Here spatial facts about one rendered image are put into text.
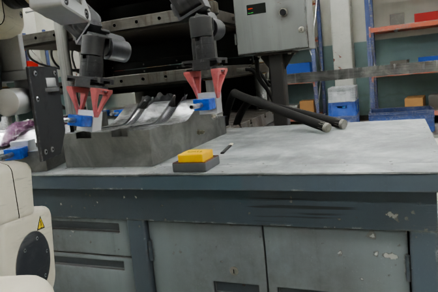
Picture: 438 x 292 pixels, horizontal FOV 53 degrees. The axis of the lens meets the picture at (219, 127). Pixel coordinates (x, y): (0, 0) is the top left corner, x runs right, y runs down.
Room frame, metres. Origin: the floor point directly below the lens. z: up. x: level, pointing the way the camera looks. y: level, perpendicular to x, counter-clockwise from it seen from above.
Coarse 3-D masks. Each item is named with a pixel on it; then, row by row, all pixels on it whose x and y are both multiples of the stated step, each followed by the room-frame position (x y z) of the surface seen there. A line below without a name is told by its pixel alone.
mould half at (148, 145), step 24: (120, 120) 1.33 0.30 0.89; (144, 120) 1.29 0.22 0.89; (168, 120) 1.25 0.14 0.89; (192, 120) 1.25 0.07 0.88; (216, 120) 1.42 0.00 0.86; (72, 144) 1.11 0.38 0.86; (96, 144) 1.09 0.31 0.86; (120, 144) 1.06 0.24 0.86; (144, 144) 1.03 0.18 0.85; (168, 144) 1.11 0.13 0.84; (192, 144) 1.24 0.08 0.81
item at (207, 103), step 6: (198, 96) 1.12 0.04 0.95; (204, 96) 1.11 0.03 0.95; (210, 96) 1.10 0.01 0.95; (198, 102) 1.07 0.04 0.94; (204, 102) 1.07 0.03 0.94; (210, 102) 1.07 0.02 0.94; (216, 102) 1.10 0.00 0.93; (192, 108) 1.03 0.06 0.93; (198, 108) 1.07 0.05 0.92; (204, 108) 1.07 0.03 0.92; (210, 108) 1.07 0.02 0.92; (216, 108) 1.10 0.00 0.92
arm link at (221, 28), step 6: (204, 0) 1.10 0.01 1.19; (204, 6) 1.09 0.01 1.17; (210, 6) 1.12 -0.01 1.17; (174, 12) 1.13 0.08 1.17; (192, 12) 1.11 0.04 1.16; (198, 12) 1.12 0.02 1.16; (204, 12) 1.14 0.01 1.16; (210, 12) 1.17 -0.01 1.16; (180, 18) 1.12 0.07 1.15; (186, 18) 1.13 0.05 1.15; (216, 18) 1.20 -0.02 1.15; (216, 24) 1.15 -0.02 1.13; (222, 24) 1.18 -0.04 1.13; (216, 30) 1.15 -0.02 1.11; (222, 30) 1.18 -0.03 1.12; (216, 36) 1.16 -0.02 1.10; (222, 36) 1.20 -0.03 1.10
